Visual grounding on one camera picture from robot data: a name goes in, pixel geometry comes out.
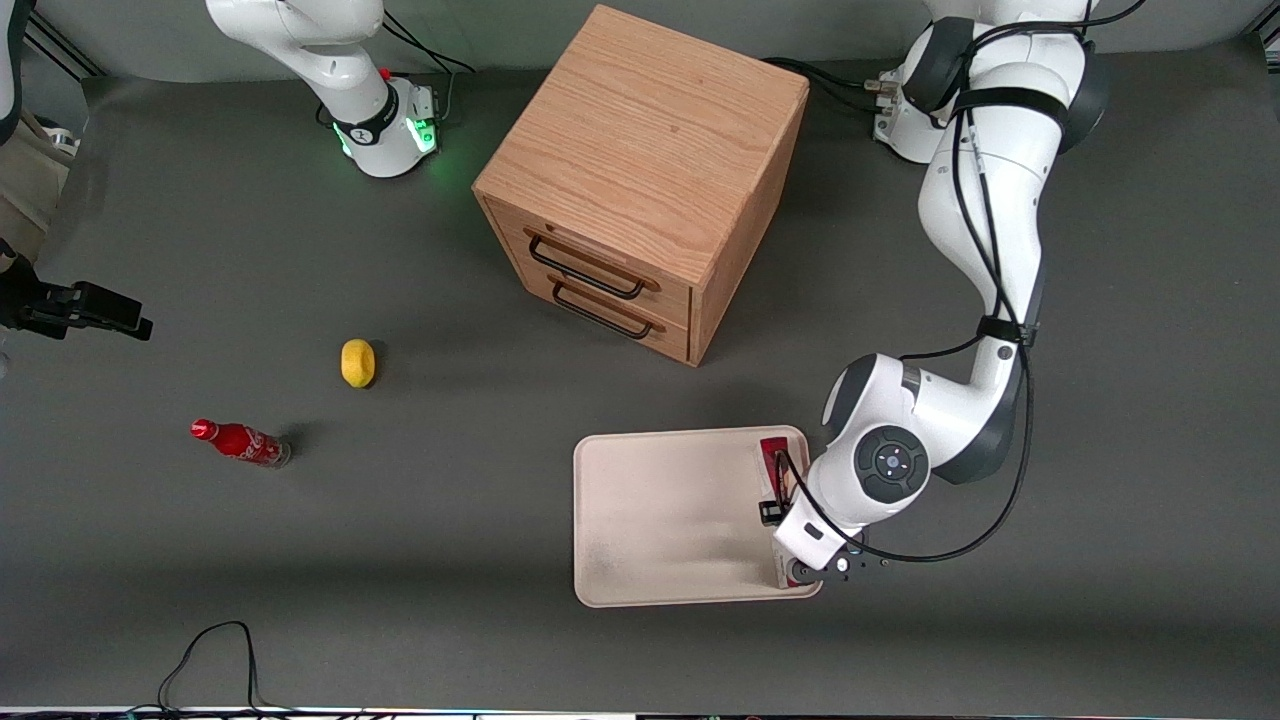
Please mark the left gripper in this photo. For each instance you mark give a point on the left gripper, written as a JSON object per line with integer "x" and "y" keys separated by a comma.
{"x": 770, "y": 513}

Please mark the red cookie box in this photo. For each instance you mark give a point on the red cookie box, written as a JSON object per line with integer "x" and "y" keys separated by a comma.
{"x": 772, "y": 455}

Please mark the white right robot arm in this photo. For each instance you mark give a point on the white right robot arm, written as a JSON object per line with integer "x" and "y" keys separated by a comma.
{"x": 320, "y": 60}

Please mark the cream rectangular tray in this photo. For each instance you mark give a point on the cream rectangular tray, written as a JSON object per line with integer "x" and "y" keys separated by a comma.
{"x": 660, "y": 520}

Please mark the beige cloth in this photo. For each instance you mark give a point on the beige cloth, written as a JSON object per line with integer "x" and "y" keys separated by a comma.
{"x": 25, "y": 190}

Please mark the small white object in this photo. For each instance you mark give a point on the small white object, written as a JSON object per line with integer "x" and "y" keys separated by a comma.
{"x": 60, "y": 140}

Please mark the red cola bottle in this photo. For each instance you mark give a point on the red cola bottle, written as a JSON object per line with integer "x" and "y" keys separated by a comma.
{"x": 240, "y": 441}

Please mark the wooden lower drawer front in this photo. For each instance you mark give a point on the wooden lower drawer front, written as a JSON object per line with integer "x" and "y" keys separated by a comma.
{"x": 675, "y": 340}

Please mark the wooden drawer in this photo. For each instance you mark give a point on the wooden drawer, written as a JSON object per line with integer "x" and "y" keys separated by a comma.
{"x": 670, "y": 300}
{"x": 675, "y": 340}

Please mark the wooden upper drawer front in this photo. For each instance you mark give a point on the wooden upper drawer front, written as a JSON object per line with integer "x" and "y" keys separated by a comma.
{"x": 670, "y": 300}

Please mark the yellow lemon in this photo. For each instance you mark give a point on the yellow lemon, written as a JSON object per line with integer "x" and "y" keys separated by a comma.
{"x": 358, "y": 363}

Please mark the light wooden drawer cabinet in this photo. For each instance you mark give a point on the light wooden drawer cabinet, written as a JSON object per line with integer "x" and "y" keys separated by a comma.
{"x": 640, "y": 130}

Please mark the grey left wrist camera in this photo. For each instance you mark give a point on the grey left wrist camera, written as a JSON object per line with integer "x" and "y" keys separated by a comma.
{"x": 850, "y": 568}

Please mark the metal frame rail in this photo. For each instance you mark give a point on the metal frame rail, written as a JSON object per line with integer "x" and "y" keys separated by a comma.
{"x": 65, "y": 52}
{"x": 1268, "y": 38}

